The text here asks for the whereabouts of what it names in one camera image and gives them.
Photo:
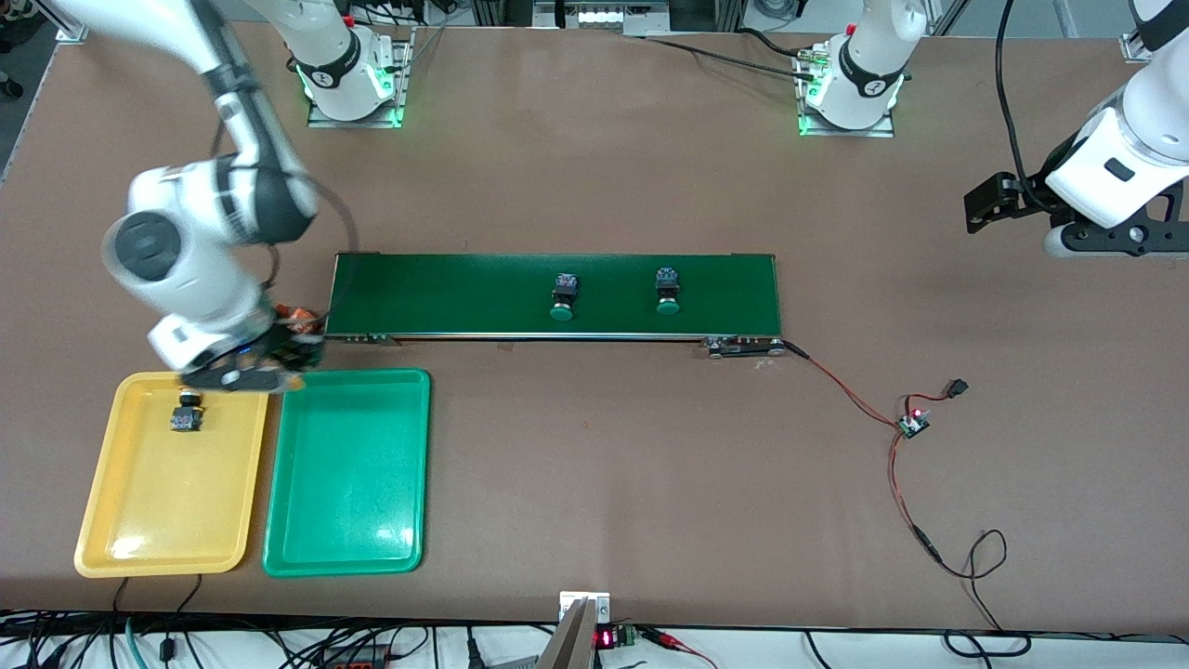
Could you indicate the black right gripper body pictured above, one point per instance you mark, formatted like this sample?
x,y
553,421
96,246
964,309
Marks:
x,y
295,345

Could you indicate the orange 4680 cylinder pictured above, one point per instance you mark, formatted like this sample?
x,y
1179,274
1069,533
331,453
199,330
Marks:
x,y
299,321

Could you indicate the yellow mushroom push button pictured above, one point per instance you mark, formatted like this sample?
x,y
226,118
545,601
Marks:
x,y
186,420
294,380

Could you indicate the green mushroom push button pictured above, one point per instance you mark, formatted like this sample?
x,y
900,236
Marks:
x,y
667,307
561,313

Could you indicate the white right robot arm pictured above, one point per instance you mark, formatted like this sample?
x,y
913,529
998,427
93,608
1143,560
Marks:
x,y
186,269

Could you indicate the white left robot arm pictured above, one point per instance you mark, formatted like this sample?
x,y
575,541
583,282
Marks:
x,y
1115,167

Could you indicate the green plastic tray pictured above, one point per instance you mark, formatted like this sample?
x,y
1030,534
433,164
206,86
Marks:
x,y
344,474

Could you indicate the green conveyor belt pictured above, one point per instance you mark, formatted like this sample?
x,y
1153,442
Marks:
x,y
446,297

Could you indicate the yellow plastic tray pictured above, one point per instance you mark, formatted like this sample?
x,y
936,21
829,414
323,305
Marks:
x,y
167,492

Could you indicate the red-black lead with black plug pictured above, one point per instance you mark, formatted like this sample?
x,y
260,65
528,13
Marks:
x,y
958,386

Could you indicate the black speed controller board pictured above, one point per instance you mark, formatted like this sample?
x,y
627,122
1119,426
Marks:
x,y
913,425

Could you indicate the red-black conveyor motor lead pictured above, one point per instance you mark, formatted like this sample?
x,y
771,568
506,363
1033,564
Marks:
x,y
797,350

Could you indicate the orange power strip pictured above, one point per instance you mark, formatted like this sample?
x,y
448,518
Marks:
x,y
358,662

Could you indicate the red-black power supply lead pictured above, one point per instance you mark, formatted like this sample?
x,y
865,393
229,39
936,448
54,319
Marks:
x,y
926,543

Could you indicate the black shoe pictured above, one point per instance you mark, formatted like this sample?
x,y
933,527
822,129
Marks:
x,y
7,88

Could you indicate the red digit display module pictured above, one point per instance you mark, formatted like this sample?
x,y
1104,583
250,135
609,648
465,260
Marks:
x,y
613,637

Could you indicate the red clip leads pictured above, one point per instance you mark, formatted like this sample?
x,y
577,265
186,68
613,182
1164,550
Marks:
x,y
673,641

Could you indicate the aluminium extrusion post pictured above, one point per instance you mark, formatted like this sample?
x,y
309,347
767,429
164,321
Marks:
x,y
72,33

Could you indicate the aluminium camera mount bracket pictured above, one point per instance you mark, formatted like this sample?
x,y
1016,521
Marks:
x,y
571,641

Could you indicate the aluminium frame with device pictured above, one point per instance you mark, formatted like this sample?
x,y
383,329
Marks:
x,y
604,14

